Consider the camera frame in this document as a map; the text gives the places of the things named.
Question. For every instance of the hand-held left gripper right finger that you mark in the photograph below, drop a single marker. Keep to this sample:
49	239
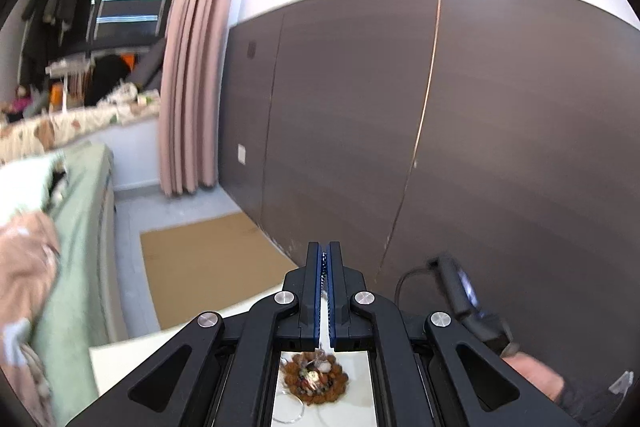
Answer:
334	317

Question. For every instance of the person's right hand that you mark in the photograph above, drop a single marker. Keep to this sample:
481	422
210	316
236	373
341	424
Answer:
537	372

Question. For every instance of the green blanket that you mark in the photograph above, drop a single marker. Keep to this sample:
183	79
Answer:
75	247

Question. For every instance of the white wall outlet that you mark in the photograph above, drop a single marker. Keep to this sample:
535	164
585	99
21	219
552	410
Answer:
241	154

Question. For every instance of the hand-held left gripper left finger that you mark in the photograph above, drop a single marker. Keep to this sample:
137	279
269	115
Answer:
315	297

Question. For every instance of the person's right forearm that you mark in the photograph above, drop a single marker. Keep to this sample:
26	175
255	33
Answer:
590	402

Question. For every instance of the pink plush toy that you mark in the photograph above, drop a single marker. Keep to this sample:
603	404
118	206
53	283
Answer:
22	101

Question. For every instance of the white drying rack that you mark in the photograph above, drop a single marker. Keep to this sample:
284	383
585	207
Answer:
67	68

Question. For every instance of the pink curtain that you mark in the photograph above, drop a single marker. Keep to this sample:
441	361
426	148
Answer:
195	82

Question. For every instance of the pale green quilt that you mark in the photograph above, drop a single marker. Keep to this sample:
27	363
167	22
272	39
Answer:
25	187

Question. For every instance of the white bed frame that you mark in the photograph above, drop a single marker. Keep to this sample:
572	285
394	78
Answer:
112	257

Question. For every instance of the dark framed window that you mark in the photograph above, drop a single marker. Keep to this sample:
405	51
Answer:
130	7

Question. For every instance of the floral quilt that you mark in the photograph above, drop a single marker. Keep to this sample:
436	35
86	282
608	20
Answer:
75	124

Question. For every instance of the black cloth pile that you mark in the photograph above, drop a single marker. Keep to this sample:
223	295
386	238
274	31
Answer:
105	79

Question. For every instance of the pink blanket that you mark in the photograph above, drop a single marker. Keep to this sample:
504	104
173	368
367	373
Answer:
25	257

